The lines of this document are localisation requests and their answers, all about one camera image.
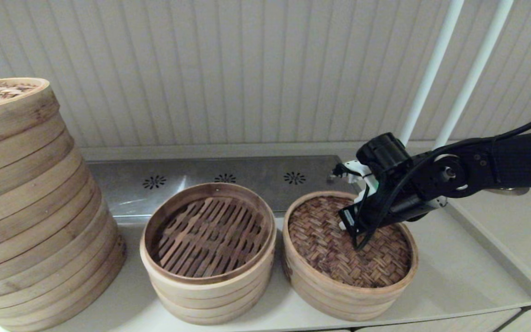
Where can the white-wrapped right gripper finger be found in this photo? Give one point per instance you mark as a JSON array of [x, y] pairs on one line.
[[342, 225]]

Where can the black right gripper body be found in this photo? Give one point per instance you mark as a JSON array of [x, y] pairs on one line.
[[385, 152]]

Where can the woven bamboo steamer lid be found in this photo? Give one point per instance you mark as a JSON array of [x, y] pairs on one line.
[[330, 249]]

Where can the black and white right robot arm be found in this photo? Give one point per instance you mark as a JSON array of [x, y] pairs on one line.
[[523, 157]]

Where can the low bamboo steamer basket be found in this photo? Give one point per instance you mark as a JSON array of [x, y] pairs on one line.
[[339, 310]]

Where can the tall bamboo steamer stack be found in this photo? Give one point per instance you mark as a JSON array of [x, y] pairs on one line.
[[39, 230]]

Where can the stainless steel vented panel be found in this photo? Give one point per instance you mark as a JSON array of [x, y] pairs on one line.
[[256, 168]]

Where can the white metal pole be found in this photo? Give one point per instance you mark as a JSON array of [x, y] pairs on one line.
[[433, 60], [480, 60]]

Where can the white counter cabinet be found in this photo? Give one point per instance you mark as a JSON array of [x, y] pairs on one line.
[[477, 323]]

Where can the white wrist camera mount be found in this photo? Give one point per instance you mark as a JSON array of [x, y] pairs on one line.
[[357, 168]]

